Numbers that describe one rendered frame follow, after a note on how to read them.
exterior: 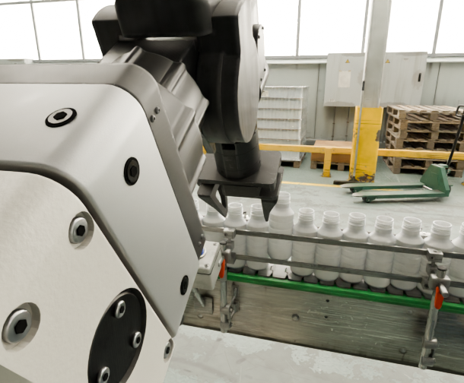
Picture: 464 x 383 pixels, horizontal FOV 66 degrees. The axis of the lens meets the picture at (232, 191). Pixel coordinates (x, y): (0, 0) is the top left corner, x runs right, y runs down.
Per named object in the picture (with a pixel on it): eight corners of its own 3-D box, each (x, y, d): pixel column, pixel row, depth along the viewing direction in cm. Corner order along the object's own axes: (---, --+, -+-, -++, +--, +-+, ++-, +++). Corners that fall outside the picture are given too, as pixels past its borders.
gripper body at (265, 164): (211, 157, 51) (201, 112, 46) (282, 161, 48) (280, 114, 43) (196, 189, 46) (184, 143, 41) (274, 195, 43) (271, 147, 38)
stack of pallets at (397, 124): (379, 158, 694) (386, 104, 663) (441, 161, 667) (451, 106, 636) (389, 173, 578) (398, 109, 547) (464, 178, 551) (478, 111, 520)
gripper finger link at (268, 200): (239, 199, 55) (232, 151, 49) (285, 203, 54) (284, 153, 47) (229, 232, 51) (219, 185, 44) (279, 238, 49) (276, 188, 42)
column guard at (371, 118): (373, 180, 540) (382, 106, 507) (376, 186, 509) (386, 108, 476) (346, 178, 550) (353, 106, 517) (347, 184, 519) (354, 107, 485)
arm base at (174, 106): (74, 251, 23) (-62, 83, 14) (126, 166, 28) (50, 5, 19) (202, 269, 21) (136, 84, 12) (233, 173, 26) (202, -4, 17)
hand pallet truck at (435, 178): (437, 188, 500) (453, 103, 465) (465, 200, 449) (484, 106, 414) (338, 191, 487) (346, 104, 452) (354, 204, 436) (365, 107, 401)
